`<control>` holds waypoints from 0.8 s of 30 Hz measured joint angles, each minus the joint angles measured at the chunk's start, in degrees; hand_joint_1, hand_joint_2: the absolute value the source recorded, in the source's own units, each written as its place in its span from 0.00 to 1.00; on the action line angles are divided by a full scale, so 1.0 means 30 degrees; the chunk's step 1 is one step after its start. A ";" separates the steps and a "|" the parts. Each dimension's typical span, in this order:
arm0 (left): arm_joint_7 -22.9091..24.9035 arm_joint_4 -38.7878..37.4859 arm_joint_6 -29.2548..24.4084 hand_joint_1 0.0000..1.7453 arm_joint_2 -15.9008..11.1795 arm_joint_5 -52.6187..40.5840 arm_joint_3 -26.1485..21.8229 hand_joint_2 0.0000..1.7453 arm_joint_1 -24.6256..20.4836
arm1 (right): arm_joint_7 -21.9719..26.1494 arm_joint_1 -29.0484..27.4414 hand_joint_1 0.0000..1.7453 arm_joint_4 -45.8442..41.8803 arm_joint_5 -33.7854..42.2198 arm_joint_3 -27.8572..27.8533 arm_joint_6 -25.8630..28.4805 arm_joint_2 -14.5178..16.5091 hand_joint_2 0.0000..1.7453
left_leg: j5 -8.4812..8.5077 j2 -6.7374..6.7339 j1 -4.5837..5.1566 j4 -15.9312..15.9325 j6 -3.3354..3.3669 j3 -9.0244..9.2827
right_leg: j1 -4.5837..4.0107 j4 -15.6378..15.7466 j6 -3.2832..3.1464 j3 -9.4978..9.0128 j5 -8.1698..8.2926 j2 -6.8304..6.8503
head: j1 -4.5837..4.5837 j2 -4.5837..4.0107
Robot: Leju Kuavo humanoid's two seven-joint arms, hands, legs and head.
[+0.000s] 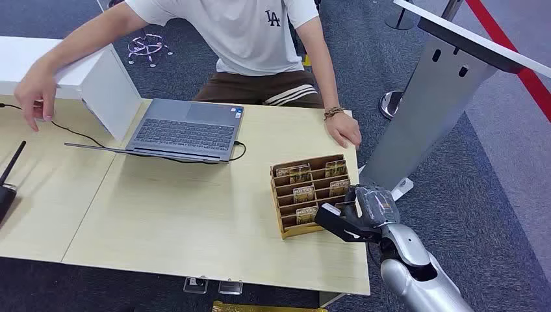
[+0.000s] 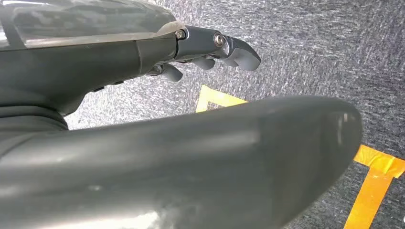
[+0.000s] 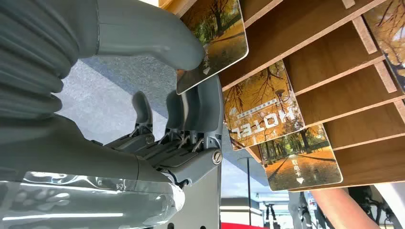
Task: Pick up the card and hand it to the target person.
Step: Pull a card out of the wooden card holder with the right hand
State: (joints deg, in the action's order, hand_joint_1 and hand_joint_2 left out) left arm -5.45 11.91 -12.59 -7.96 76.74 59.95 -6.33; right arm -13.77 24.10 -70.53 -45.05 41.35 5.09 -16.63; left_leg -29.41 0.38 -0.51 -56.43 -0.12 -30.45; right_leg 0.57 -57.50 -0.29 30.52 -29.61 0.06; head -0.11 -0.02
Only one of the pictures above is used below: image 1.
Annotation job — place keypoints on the white desk riser box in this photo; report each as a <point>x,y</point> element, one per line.
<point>107,92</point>

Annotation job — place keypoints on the red barrier belt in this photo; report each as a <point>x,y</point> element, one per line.
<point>516,60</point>

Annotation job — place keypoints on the gold hotel key card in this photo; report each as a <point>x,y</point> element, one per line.
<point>339,187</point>
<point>306,215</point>
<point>335,168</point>
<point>300,174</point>
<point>303,194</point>

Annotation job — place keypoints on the grey open laptop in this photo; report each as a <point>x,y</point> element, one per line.
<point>185,129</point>

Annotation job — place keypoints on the yellow box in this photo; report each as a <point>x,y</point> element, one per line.
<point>262,308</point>

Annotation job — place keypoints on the chrome office chair base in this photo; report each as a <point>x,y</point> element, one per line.
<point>148,46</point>

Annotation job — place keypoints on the person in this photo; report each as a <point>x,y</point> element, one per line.
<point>245,38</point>

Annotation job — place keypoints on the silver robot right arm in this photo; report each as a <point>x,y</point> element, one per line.
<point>413,275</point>

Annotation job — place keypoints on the person's right hand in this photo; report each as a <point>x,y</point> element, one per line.
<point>36,92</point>

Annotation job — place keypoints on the person's left forearm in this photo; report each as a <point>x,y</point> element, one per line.
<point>320,64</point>

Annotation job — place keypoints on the silver kiosk stand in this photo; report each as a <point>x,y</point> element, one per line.
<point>430,99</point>

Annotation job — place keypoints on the person's left hand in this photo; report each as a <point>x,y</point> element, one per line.
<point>344,128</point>

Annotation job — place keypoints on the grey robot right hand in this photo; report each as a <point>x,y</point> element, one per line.
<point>375,206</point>

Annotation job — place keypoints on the black router with antenna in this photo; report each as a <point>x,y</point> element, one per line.
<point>5,196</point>

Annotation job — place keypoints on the clear table bracket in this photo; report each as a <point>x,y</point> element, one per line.
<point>230,287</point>
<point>196,285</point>

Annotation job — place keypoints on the person's right forearm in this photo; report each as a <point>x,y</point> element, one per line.
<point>86,41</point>

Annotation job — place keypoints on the cardboard card holder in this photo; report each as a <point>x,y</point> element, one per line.
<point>292,230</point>

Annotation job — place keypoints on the white table leg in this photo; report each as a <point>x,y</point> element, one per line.
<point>331,299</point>

